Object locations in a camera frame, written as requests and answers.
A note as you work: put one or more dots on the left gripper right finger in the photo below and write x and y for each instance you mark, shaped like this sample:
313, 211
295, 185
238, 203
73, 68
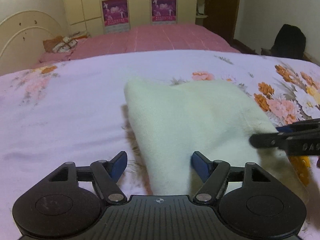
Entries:
215, 175

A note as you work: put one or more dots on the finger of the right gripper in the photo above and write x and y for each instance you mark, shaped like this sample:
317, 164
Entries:
263, 140
285, 129

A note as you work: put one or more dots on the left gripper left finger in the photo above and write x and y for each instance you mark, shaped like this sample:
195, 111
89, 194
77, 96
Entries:
104, 176

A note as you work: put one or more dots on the white knitted garment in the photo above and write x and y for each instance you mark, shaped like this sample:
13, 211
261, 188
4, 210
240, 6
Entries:
216, 118

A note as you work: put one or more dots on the black chair with clothes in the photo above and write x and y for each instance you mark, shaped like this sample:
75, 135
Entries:
290, 43

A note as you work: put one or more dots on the person's right hand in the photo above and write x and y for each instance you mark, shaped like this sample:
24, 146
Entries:
318, 162

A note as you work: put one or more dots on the floral lilac bed sheet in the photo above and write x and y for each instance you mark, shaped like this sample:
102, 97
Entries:
75, 110

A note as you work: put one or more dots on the pink bedspread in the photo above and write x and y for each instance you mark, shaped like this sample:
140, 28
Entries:
139, 39

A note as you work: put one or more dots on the orange patterned pillow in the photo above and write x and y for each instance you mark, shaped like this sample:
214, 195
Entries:
59, 44

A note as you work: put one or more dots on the dark brown door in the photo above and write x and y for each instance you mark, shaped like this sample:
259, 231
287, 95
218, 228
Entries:
221, 17

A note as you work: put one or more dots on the cream arched headboard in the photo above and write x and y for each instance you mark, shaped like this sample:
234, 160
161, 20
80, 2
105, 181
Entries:
22, 36

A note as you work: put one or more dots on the lower left magenta poster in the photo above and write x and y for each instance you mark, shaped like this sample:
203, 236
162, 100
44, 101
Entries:
116, 16

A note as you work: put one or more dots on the lower right magenta poster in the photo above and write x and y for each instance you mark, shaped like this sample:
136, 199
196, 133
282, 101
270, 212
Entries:
163, 11

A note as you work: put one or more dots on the cream wardrobe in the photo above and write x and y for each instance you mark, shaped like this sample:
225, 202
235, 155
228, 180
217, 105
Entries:
87, 15

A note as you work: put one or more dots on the corner shelf unit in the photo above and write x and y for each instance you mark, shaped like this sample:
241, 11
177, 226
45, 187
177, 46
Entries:
200, 12

